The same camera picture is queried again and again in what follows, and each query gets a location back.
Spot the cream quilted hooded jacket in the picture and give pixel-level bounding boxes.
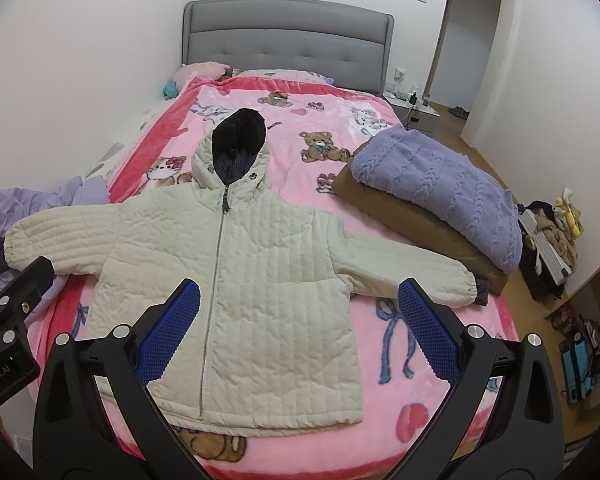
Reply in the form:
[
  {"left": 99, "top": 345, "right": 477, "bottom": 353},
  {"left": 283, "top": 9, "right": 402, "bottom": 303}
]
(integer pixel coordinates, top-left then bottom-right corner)
[{"left": 4, "top": 108, "right": 488, "bottom": 437}]

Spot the lavender crumpled cloth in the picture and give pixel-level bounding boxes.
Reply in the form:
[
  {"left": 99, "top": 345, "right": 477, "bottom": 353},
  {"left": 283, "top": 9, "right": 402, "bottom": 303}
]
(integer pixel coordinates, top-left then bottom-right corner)
[{"left": 0, "top": 173, "right": 109, "bottom": 311}]

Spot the blue bag on floor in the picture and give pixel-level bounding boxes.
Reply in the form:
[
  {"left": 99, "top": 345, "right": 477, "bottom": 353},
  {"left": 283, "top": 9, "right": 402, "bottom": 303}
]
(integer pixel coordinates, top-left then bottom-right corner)
[{"left": 559, "top": 315, "right": 600, "bottom": 404}]

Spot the folded lavender knit sweater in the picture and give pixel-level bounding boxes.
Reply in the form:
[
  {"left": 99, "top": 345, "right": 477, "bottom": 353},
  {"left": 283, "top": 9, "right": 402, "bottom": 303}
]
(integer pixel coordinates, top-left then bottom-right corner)
[{"left": 351, "top": 125, "right": 522, "bottom": 274}]

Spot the folded brown garment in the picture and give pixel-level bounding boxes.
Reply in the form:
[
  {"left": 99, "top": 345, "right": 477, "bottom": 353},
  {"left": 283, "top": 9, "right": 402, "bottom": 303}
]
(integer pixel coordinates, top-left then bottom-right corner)
[{"left": 332, "top": 164, "right": 508, "bottom": 295}]

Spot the teal small toy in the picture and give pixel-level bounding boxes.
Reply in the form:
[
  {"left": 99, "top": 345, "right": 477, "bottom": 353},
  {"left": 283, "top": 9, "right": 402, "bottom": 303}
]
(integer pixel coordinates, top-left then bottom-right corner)
[{"left": 162, "top": 80, "right": 180, "bottom": 100}]

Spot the pink plush pillow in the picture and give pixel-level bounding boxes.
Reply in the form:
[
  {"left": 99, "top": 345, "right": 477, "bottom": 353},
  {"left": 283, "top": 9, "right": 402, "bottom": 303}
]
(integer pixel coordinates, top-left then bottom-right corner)
[{"left": 172, "top": 61, "right": 232, "bottom": 91}]

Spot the white bedside table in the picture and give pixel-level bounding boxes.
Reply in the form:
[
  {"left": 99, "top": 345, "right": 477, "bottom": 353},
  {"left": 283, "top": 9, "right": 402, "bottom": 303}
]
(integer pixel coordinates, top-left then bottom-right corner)
[{"left": 382, "top": 91, "right": 441, "bottom": 134}]

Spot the pink cartoon fleece blanket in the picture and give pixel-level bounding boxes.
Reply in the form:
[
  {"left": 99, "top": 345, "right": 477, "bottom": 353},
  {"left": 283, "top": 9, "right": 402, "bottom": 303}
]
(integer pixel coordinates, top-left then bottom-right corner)
[{"left": 28, "top": 72, "right": 527, "bottom": 480}]

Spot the grey upholstered headboard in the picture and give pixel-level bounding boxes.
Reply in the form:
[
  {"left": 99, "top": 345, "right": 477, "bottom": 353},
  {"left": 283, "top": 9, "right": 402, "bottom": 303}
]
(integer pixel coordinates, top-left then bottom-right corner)
[{"left": 182, "top": 0, "right": 394, "bottom": 96}]

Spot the clutter pile by wall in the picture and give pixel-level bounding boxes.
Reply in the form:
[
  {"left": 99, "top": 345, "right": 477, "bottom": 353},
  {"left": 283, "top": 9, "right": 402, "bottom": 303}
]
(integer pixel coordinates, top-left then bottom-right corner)
[{"left": 517, "top": 186, "right": 584, "bottom": 302}]

